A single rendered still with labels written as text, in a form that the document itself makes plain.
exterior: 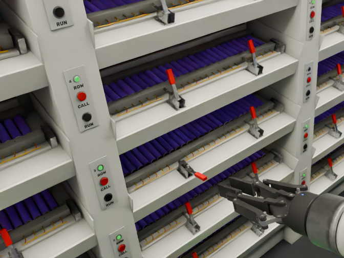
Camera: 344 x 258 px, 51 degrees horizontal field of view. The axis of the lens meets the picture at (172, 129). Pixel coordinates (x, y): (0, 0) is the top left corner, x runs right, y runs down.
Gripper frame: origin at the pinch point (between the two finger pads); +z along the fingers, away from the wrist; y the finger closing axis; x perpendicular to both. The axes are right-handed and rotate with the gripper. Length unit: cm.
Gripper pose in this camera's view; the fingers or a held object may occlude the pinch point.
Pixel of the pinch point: (235, 189)
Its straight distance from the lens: 79.6
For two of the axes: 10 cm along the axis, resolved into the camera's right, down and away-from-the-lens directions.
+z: -5.5, -1.0, 8.3
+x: -2.6, -9.3, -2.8
